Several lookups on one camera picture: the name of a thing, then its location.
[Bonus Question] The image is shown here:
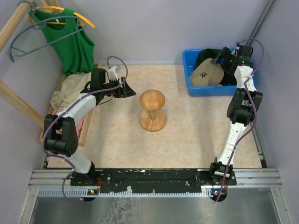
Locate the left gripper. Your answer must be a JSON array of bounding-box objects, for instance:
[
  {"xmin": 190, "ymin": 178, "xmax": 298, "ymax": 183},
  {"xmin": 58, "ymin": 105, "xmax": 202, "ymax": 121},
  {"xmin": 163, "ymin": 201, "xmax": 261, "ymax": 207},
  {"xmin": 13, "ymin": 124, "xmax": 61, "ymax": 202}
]
[{"xmin": 101, "ymin": 77, "xmax": 136, "ymax": 98}]

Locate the dark green baseball cap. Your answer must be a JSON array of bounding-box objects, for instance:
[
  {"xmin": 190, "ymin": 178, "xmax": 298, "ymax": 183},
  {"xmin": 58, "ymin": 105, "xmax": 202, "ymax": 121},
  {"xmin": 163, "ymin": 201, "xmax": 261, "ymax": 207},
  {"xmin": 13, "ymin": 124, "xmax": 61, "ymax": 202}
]
[{"xmin": 195, "ymin": 49, "xmax": 222, "ymax": 68}]

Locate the black baseball cap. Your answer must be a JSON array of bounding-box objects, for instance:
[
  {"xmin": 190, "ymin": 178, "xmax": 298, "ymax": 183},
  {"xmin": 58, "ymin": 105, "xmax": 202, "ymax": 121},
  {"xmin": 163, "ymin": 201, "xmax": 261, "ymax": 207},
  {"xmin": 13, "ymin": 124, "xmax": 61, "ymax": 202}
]
[{"xmin": 219, "ymin": 68, "xmax": 236, "ymax": 86}]

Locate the beige baseball cap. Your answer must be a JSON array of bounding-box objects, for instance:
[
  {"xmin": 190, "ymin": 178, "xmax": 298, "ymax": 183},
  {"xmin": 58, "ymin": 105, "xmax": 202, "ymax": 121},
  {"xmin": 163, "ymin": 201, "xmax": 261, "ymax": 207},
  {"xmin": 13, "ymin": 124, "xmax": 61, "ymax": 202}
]
[{"xmin": 189, "ymin": 58, "xmax": 224, "ymax": 87}]

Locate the wooden hat stand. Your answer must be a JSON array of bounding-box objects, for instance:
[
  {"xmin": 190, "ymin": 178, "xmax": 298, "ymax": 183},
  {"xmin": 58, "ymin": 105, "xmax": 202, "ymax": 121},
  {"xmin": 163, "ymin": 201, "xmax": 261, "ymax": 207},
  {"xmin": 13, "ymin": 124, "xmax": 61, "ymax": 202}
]
[{"xmin": 139, "ymin": 89, "xmax": 167, "ymax": 132}]

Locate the wooden clothes rack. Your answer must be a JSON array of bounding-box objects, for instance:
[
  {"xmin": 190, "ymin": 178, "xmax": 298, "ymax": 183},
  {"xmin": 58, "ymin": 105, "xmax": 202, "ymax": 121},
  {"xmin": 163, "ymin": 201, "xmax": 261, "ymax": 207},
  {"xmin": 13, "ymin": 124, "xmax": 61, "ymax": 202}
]
[{"xmin": 0, "ymin": 0, "xmax": 92, "ymax": 146}]

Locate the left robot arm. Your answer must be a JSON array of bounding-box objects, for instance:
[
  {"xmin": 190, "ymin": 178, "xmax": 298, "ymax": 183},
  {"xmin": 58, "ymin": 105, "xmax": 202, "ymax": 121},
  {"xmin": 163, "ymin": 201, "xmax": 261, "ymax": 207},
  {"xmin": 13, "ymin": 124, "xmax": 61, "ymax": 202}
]
[{"xmin": 43, "ymin": 68, "xmax": 136, "ymax": 185}]

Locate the blue plastic bin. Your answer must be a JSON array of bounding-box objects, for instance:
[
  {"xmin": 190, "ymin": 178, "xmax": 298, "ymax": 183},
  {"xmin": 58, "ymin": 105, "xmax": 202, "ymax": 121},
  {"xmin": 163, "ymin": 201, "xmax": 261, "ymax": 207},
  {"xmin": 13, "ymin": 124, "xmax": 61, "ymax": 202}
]
[{"xmin": 183, "ymin": 49, "xmax": 256, "ymax": 97}]

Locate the cream cloth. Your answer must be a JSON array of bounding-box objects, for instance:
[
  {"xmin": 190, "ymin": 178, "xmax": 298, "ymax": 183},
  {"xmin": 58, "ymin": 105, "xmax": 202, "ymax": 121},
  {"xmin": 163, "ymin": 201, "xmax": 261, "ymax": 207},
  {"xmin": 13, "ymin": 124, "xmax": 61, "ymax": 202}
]
[{"xmin": 50, "ymin": 72, "xmax": 91, "ymax": 113}]

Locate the pink cloth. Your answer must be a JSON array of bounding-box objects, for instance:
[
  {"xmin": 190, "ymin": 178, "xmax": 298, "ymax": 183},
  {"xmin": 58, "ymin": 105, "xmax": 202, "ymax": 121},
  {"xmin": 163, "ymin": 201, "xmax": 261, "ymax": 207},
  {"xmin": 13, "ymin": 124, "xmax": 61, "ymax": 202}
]
[{"xmin": 51, "ymin": 110, "xmax": 85, "ymax": 140}]

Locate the green tank top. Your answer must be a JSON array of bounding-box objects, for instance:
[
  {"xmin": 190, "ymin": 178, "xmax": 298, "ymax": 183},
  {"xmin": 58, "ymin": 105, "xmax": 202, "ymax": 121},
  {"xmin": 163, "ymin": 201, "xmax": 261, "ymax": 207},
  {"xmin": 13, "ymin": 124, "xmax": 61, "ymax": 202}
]
[{"xmin": 33, "ymin": 8, "xmax": 95, "ymax": 75}]

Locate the grey-blue hanger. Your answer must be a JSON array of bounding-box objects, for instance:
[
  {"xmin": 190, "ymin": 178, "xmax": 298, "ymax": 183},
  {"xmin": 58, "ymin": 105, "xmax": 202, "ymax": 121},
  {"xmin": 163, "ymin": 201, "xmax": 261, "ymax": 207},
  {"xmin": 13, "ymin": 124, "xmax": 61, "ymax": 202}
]
[{"xmin": 7, "ymin": 3, "xmax": 89, "ymax": 62}]

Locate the yellow hanger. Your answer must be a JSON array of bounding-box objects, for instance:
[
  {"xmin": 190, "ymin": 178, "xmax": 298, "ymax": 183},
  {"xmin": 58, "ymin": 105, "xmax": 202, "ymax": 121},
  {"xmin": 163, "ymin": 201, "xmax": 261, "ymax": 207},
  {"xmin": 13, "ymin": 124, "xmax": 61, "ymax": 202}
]
[{"xmin": 29, "ymin": 0, "xmax": 96, "ymax": 29}]

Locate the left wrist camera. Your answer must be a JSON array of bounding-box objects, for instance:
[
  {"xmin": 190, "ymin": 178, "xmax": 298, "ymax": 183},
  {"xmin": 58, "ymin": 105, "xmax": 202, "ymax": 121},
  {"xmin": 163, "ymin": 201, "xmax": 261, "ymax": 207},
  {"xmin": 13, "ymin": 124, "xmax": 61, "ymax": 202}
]
[{"xmin": 108, "ymin": 65, "xmax": 121, "ymax": 81}]

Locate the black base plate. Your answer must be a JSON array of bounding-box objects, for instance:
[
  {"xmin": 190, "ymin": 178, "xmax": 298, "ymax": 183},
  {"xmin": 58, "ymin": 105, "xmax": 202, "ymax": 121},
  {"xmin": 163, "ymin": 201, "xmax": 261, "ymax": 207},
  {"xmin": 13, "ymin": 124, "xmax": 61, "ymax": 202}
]
[{"xmin": 71, "ymin": 168, "xmax": 223, "ymax": 194}]

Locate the aluminium frame rail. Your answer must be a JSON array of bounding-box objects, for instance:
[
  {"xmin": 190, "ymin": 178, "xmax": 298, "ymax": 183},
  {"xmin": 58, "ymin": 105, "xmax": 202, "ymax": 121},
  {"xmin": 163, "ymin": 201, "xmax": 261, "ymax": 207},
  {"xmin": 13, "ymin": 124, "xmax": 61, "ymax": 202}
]
[{"xmin": 28, "ymin": 168, "xmax": 282, "ymax": 201}]

